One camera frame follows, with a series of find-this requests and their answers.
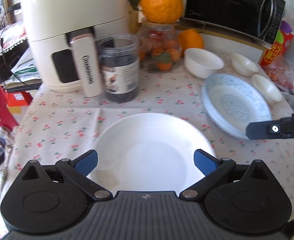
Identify small white bowl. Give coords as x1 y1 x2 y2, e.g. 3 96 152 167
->
251 74 283 105
231 53 259 77

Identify white plate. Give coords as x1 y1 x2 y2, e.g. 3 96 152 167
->
88 113 215 194

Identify large white bowl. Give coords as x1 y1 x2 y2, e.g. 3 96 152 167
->
184 48 225 79

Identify floral tablecloth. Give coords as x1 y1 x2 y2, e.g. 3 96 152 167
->
0 66 294 238

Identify plastic bag of snacks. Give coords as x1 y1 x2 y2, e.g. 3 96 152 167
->
263 55 294 90

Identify blue patterned plate stack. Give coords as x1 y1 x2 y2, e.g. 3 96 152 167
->
201 74 272 140

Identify red snack box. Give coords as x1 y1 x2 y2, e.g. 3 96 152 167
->
260 20 294 67

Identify black microwave oven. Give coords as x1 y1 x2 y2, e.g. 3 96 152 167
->
183 0 285 44

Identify clear jar dark contents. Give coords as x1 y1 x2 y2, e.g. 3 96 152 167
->
97 34 140 103

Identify orange on table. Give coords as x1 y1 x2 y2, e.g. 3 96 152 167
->
177 29 204 57

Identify glass jar with kumquats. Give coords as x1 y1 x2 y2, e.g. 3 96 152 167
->
137 20 182 73

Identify white air fryer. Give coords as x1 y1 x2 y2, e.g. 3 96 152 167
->
21 0 128 97

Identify large orange on jar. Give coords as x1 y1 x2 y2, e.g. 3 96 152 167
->
140 0 184 24

